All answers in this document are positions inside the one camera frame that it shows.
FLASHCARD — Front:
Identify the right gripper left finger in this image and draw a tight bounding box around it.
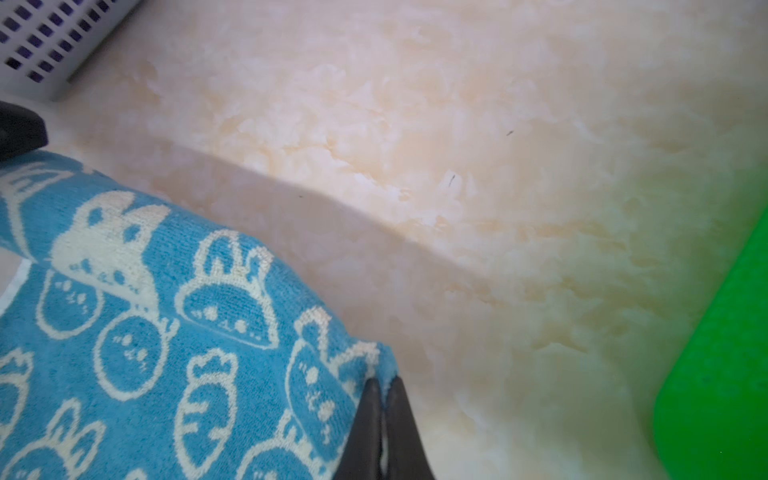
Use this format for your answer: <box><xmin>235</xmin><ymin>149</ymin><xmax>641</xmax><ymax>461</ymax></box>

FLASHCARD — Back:
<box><xmin>333</xmin><ymin>378</ymin><xmax>383</xmax><ymax>480</ymax></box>

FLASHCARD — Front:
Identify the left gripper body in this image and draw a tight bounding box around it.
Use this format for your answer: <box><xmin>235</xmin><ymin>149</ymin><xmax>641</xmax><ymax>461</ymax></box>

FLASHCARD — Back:
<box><xmin>0</xmin><ymin>101</ymin><xmax>48</xmax><ymax>161</ymax></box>

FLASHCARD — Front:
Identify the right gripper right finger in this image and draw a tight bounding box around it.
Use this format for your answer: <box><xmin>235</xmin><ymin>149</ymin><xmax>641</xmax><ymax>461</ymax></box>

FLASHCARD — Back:
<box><xmin>384</xmin><ymin>377</ymin><xmax>435</xmax><ymax>480</ymax></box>

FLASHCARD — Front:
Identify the patterned towel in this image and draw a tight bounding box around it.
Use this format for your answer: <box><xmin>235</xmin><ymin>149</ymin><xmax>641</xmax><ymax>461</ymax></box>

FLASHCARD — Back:
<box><xmin>1</xmin><ymin>151</ymin><xmax>397</xmax><ymax>479</ymax></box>

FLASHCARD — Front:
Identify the white plastic basket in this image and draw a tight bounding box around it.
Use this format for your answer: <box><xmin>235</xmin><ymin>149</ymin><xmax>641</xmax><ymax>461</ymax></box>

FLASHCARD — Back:
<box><xmin>0</xmin><ymin>0</ymin><xmax>142</xmax><ymax>102</ymax></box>

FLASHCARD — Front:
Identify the green plastic basket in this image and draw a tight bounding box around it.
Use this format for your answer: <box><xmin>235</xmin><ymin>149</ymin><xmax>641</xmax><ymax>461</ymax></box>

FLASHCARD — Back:
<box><xmin>653</xmin><ymin>217</ymin><xmax>767</xmax><ymax>479</ymax></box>

